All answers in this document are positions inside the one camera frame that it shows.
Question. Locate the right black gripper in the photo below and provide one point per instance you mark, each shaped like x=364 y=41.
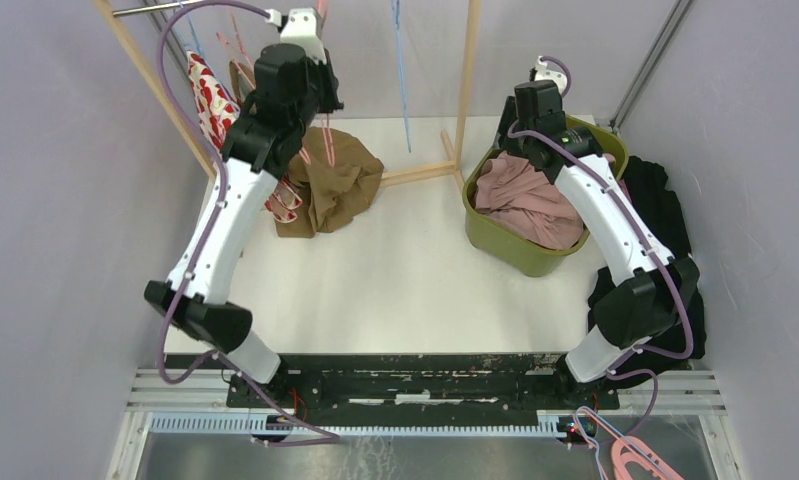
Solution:
x=510 y=116

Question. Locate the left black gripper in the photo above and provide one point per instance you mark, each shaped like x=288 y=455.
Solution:
x=326 y=71

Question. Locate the pink pleated skirt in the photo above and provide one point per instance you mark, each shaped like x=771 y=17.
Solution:
x=520 y=199

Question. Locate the blue wire hanger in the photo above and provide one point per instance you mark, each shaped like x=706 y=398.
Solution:
x=395 y=6

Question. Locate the pink wire hanger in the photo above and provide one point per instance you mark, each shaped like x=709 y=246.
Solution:
x=244 y=66

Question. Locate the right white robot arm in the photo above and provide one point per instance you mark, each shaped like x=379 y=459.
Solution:
x=647 y=309

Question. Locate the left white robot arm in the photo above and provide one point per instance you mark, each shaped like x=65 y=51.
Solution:
x=195 y=296

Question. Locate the blue hanger far left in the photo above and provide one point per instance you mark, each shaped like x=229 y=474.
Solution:
x=190 y=41

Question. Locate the pink hanger pile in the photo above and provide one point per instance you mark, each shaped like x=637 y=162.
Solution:
x=626 y=450

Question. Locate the red white patterned garment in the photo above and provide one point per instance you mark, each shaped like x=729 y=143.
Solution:
x=216 y=114

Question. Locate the tan brown garment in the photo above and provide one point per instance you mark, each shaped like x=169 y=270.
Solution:
x=333 y=179

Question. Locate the wooden clothes rack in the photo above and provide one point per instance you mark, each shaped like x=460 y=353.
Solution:
x=155 y=78

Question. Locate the olive green plastic basket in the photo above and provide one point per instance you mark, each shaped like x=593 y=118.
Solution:
x=484 y=234

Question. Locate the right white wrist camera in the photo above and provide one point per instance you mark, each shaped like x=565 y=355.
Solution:
x=551 y=68

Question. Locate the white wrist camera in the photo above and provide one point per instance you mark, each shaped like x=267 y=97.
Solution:
x=301 y=27
x=551 y=68

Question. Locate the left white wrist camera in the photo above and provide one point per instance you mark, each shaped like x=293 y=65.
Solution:
x=301 y=27

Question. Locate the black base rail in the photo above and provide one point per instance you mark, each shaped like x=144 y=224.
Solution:
x=428 y=390

